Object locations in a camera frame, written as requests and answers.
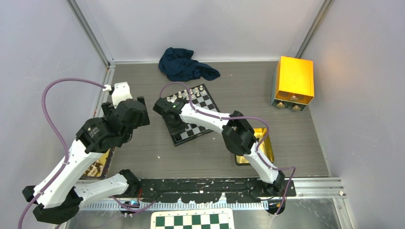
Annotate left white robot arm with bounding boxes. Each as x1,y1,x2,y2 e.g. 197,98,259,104
22,96,150,224

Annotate green white checker board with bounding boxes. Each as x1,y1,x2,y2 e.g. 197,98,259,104
150,208,235,229

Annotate black white chess board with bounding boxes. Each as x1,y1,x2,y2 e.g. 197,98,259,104
163,83,227,147

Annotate dark blue cloth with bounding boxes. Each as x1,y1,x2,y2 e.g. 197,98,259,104
158,47,221,82

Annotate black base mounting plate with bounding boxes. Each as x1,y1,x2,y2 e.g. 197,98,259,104
114,178,285,204

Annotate gold tin with black pieces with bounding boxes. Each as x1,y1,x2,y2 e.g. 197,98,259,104
234,127,274,167

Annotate gold tin with white pieces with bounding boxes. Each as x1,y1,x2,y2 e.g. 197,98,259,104
81,148,115,179

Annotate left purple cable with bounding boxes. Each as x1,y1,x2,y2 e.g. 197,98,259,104
17,78,159,229

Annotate orange drawer box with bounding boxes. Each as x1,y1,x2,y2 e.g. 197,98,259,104
271,56,315,112

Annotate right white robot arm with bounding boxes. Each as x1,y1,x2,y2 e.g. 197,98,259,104
153,98,285,196

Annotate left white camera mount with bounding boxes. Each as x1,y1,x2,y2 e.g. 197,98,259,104
102,82,133,108

